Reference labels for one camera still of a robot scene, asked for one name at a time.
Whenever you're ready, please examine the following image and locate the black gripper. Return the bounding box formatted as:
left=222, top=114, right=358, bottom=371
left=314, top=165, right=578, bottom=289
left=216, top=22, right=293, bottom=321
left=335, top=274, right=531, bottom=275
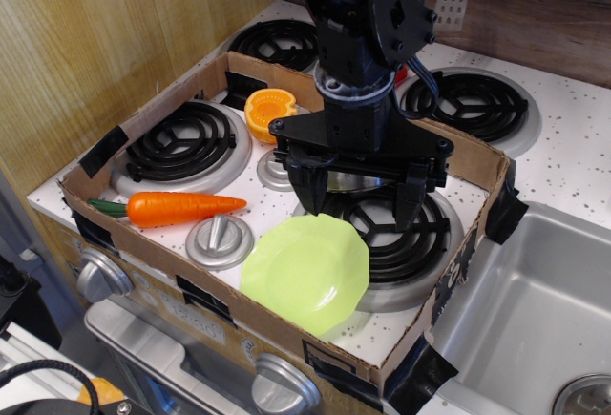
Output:
left=269, top=91, right=453, bottom=231

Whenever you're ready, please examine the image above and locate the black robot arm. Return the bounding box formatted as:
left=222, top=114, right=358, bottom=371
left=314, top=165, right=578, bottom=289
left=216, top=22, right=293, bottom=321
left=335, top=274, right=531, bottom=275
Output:
left=269, top=0, right=453, bottom=231

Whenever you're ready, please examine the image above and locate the small steel pan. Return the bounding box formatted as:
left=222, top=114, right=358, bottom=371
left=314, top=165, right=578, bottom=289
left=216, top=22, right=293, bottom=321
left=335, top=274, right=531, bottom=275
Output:
left=327, top=171, right=393, bottom=194

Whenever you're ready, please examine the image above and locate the front right black burner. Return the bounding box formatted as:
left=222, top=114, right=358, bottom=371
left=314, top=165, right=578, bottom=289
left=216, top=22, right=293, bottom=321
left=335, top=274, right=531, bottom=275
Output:
left=291, top=185, right=465, bottom=314

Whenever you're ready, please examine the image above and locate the black burner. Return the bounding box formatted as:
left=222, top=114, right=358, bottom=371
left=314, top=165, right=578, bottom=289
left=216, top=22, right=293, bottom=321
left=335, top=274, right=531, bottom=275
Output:
left=111, top=100, right=252, bottom=197
left=228, top=19, right=318, bottom=72
left=291, top=185, right=465, bottom=314
left=432, top=67, right=542, bottom=158

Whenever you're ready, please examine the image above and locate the silver stovetop knob middle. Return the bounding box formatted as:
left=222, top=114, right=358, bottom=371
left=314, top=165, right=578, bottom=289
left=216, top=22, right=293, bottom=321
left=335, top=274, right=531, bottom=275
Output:
left=256, top=150, right=295, bottom=193

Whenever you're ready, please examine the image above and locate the silver stovetop knob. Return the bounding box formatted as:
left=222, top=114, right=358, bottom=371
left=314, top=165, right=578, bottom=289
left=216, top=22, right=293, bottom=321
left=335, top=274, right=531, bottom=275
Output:
left=185, top=215, right=254, bottom=271
left=256, top=150, right=295, bottom=193

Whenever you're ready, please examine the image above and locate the light green plastic plate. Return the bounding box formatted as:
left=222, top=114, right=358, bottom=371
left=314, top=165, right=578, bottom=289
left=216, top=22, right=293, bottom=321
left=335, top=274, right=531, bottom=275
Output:
left=240, top=214, right=369, bottom=337

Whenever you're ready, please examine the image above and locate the red toy item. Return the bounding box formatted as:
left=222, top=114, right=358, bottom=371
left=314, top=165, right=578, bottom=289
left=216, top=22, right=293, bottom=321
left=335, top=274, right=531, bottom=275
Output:
left=394, top=64, right=410, bottom=85

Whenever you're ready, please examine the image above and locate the halved orange toy pepper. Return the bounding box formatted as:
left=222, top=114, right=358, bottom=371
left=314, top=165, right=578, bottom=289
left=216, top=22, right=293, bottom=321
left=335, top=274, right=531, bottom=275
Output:
left=244, top=88, right=297, bottom=144

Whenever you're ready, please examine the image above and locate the silver stovetop knob front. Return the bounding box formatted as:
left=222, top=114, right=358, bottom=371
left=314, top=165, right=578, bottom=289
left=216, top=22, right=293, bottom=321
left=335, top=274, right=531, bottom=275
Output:
left=185, top=215, right=254, bottom=271

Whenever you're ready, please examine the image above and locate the rear right black burner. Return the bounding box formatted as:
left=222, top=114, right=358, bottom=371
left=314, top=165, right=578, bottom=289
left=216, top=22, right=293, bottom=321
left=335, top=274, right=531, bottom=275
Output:
left=432, top=67, right=542, bottom=158

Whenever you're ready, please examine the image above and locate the rear left black burner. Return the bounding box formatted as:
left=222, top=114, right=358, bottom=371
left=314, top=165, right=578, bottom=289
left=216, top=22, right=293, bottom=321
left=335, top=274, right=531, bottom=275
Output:
left=228, top=19, right=318, bottom=72

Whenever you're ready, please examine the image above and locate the front left black burner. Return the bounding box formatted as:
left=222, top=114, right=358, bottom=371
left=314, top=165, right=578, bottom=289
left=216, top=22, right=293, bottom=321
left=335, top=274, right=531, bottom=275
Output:
left=111, top=100, right=252, bottom=197

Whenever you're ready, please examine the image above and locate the hanging metal spatula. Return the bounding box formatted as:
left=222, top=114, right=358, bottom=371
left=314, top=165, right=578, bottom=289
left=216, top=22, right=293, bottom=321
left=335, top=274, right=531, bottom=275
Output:
left=433, top=0, right=469, bottom=33

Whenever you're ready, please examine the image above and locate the silver oven knob right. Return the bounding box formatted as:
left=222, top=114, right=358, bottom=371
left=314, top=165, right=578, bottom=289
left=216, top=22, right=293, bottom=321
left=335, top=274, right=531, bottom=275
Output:
left=251, top=353, right=322, bottom=415

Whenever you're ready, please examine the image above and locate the silver oven knob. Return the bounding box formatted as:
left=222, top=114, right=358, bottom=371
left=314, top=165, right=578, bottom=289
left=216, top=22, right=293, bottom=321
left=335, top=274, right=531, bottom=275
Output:
left=76, top=248, right=134, bottom=303
left=251, top=353, right=322, bottom=415

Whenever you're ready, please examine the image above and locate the grey sink basin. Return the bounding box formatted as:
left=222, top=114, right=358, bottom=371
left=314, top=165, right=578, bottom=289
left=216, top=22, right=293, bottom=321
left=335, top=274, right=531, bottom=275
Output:
left=432, top=203, right=610, bottom=414

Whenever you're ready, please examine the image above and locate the orange toy carrot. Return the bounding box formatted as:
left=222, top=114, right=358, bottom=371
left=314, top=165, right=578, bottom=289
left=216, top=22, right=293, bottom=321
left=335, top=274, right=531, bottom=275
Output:
left=87, top=192, right=247, bottom=228

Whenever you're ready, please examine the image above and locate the brown cardboard fence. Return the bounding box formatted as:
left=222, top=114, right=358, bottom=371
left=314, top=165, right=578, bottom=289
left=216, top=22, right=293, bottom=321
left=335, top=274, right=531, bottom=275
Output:
left=60, top=52, right=527, bottom=414

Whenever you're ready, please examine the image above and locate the silver oven knob left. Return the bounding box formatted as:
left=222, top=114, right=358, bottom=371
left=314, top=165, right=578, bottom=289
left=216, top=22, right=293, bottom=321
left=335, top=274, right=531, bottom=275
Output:
left=76, top=248, right=134, bottom=303

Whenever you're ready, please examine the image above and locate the sink drain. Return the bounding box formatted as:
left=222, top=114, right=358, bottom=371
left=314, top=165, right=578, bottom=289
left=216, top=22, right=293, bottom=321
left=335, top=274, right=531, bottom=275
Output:
left=551, top=374, right=610, bottom=415

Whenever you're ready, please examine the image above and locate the orange yellow tag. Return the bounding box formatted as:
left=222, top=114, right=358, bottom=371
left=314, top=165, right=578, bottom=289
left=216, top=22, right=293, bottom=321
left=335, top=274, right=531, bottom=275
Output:
left=75, top=377, right=125, bottom=405

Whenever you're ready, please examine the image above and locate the black device at left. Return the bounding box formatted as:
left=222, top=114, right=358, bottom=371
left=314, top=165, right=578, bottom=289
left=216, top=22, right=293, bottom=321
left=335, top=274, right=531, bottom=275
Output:
left=1, top=258, right=62, bottom=350

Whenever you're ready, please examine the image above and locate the silver oven door handle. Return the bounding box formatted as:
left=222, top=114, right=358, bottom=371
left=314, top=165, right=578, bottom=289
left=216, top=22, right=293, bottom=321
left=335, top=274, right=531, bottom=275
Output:
left=85, top=301, right=257, bottom=414

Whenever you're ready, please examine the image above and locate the black cable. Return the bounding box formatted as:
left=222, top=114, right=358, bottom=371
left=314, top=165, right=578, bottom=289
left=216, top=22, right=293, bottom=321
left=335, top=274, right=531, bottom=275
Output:
left=0, top=359, right=101, bottom=415

